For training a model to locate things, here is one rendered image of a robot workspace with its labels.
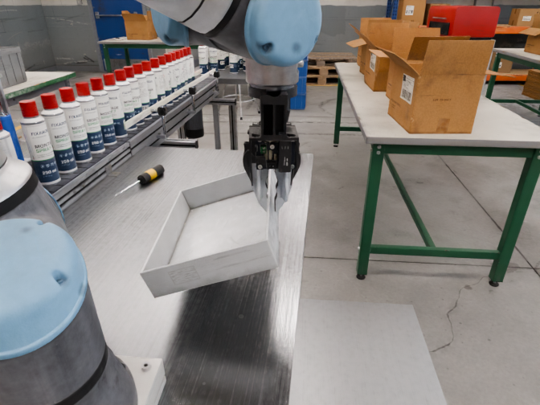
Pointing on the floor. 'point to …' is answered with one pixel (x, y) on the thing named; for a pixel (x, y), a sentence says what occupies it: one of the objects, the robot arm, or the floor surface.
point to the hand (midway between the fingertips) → (271, 202)
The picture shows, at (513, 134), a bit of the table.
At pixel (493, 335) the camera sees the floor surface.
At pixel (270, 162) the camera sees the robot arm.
